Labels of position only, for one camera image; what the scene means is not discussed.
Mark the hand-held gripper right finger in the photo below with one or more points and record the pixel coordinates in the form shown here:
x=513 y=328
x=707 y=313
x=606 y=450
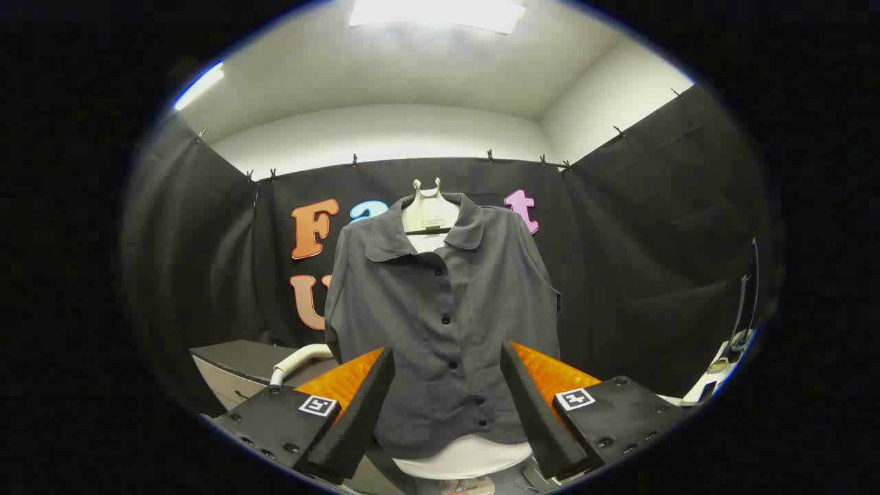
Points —
x=543 y=426

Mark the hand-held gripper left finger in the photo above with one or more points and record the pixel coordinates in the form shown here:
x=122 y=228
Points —
x=357 y=419

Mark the white garment steamer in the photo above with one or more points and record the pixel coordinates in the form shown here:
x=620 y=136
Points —
x=299 y=356

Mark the grey button-up shirt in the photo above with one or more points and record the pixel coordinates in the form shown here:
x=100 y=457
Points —
x=412 y=309

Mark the cream plastic clothes hanger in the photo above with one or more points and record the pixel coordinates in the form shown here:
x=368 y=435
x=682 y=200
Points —
x=427 y=210

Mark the grey drawer cabinet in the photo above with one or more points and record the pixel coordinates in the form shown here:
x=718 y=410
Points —
x=237 y=368

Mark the white side table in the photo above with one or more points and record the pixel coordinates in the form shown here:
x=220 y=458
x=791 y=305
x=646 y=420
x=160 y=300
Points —
x=715 y=375

